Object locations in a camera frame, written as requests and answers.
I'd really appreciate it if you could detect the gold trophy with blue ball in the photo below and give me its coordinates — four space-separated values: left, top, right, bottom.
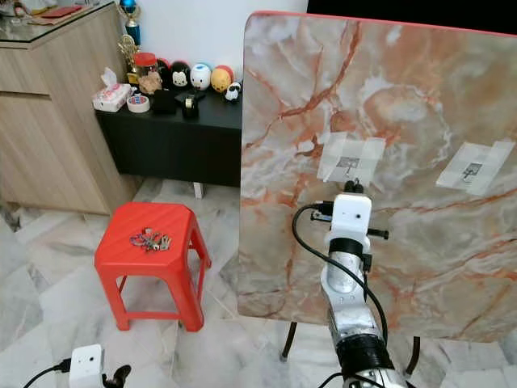
116 0 143 83

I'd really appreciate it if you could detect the black pouch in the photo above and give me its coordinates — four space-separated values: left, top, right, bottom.
153 88 179 115

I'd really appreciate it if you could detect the bunch of keys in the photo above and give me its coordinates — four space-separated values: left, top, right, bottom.
128 227 174 253

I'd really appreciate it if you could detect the white blue round toy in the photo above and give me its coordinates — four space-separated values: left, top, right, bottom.
190 62 212 91

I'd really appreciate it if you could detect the yellow round toy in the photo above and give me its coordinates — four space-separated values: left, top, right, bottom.
210 65 235 94

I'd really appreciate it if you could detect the black white mouse toy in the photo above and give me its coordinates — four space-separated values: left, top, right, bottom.
167 61 192 91

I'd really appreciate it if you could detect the flat red box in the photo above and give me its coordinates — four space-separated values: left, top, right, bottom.
40 4 84 19

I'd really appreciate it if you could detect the marble pattern folding table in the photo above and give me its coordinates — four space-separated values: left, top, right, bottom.
236 11 517 377

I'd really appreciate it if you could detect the red lid jar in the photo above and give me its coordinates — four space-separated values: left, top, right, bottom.
133 51 159 75

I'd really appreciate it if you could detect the red plastic stool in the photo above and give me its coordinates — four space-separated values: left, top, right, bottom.
94 201 212 333

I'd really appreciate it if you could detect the black low sideboard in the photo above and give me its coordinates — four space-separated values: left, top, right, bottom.
95 86 246 200

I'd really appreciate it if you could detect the light wooden cabinet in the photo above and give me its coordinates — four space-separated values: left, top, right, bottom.
0 3 139 216

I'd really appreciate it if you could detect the brown bear figurine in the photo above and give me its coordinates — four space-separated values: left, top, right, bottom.
137 70 163 96

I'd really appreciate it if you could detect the clear adhesive wall hook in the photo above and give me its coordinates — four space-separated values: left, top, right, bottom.
317 131 387 186
435 139 506 196

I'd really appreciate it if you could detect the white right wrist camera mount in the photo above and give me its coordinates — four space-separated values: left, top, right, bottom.
323 192 373 253

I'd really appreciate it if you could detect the white tape roll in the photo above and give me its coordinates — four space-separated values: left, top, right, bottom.
127 94 152 115

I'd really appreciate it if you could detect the pink white tissue box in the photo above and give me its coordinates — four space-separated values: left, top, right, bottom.
91 67 133 112

